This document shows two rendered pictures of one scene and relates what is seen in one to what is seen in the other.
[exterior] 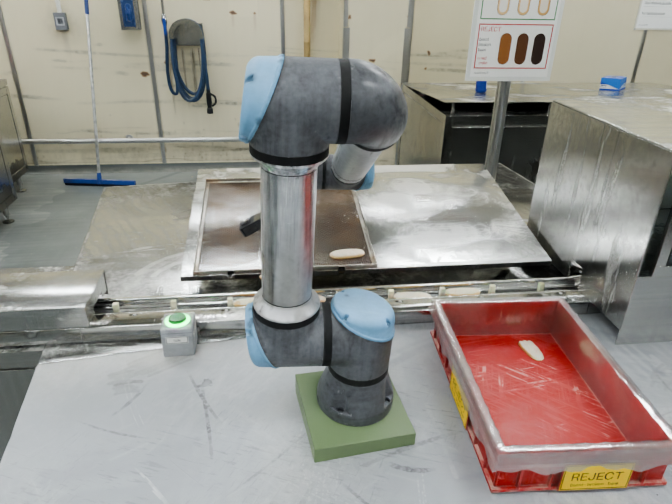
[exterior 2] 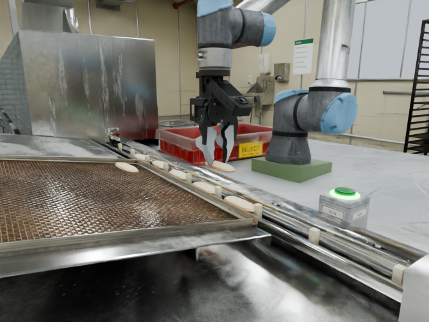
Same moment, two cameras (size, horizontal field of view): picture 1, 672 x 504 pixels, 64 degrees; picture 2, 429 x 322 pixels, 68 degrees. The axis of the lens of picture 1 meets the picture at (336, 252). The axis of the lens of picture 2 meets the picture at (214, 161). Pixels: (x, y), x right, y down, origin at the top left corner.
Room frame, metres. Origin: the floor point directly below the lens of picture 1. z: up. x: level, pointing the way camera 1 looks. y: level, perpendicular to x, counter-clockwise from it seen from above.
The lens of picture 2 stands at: (1.52, 0.77, 1.11)
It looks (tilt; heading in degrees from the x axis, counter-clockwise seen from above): 14 degrees down; 243
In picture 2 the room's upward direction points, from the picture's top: straight up
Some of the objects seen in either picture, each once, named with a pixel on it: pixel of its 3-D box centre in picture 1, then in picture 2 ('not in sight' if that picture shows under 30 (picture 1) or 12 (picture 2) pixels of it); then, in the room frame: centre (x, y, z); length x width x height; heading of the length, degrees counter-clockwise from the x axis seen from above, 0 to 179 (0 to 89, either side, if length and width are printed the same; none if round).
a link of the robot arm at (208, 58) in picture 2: not in sight; (213, 60); (1.19, 0.12, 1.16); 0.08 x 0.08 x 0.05
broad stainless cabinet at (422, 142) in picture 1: (550, 162); not in sight; (3.57, -1.45, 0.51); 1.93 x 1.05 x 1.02; 98
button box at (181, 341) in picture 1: (180, 339); (341, 220); (1.02, 0.36, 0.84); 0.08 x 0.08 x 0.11; 8
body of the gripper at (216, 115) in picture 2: not in sight; (212, 98); (1.19, 0.11, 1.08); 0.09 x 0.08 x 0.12; 97
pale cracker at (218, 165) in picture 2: not in sight; (219, 165); (1.19, 0.14, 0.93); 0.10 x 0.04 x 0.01; 98
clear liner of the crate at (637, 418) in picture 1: (532, 377); (222, 140); (0.87, -0.41, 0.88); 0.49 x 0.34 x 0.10; 4
